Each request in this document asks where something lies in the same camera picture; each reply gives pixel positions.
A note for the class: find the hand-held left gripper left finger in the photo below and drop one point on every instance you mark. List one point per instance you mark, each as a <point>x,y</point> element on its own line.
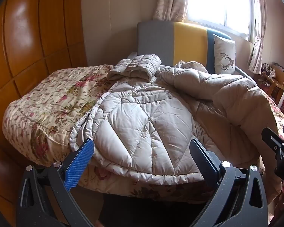
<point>79,162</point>

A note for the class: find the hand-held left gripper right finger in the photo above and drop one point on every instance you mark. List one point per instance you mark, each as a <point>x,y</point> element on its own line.
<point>204,162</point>

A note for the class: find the beige quilted down jacket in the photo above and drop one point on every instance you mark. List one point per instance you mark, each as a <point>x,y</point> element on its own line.
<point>142,123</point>

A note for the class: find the wooden shelf with clutter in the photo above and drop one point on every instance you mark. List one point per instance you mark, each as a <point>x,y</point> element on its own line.
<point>278,80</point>

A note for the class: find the floral quilted bedspread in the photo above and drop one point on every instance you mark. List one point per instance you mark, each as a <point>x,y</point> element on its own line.
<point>49,99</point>

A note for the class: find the white deer print pillow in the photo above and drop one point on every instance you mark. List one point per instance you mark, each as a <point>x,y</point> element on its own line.
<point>223,52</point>

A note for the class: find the patterned beige curtain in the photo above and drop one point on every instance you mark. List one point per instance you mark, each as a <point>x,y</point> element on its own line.
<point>258,28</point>
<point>171,0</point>

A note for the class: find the grey yellow blue headboard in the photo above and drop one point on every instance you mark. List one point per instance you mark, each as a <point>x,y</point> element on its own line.
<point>189,45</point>

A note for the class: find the wooden wardrobe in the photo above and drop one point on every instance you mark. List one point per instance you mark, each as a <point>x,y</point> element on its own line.
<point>33,40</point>

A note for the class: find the window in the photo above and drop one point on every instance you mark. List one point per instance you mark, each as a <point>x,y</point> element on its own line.
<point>217,2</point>

